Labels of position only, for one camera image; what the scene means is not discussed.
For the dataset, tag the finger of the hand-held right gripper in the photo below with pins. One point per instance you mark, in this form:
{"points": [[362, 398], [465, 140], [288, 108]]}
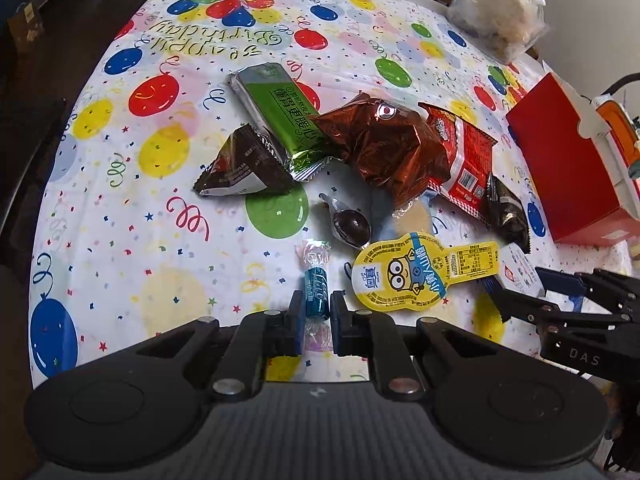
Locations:
{"points": [[520, 305], [560, 280]]}

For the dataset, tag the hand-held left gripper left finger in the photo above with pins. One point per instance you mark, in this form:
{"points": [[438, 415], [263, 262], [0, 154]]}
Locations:
{"points": [[298, 321]]}

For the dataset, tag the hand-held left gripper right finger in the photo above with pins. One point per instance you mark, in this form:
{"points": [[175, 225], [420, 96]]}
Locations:
{"points": [[336, 323]]}

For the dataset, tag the blue candy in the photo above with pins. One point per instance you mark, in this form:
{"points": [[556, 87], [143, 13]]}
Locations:
{"points": [[315, 290]]}

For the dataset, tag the small white snack packet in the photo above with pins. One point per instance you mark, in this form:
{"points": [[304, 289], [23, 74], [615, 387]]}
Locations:
{"points": [[515, 267]]}

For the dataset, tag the silver chocolate blister pack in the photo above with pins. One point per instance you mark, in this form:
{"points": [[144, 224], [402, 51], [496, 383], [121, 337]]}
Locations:
{"points": [[350, 225]]}

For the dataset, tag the red cardboard box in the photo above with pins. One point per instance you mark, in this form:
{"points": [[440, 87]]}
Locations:
{"points": [[560, 160]]}

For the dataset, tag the red snack packet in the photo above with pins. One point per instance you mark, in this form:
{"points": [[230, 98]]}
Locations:
{"points": [[467, 160]]}

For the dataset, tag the yellow cartoon jelly cup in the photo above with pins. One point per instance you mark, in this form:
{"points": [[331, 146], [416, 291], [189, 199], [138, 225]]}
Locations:
{"points": [[400, 275]]}

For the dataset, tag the small black snack packet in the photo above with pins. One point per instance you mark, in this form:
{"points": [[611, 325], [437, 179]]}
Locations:
{"points": [[507, 210]]}

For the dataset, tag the dark triangular snack packet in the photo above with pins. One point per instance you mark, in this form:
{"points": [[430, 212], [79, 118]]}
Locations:
{"points": [[245, 165]]}

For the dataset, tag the balloon print tablecloth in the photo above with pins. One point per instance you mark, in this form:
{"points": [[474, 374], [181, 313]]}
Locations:
{"points": [[150, 240]]}

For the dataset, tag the brown foil snack packet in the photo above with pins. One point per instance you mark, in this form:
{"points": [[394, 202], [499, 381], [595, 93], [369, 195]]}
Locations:
{"points": [[385, 150]]}

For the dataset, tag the green snack packet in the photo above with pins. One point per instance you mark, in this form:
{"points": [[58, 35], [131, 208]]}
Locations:
{"points": [[280, 105]]}

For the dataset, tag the clear plastic bag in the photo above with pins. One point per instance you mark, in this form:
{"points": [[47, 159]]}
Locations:
{"points": [[495, 5]]}

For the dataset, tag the dark chair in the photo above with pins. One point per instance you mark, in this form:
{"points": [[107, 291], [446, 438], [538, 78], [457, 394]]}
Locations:
{"points": [[25, 175]]}

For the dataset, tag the brown cardboard box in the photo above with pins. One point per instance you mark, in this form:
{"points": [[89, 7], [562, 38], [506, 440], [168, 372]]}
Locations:
{"points": [[27, 30]]}

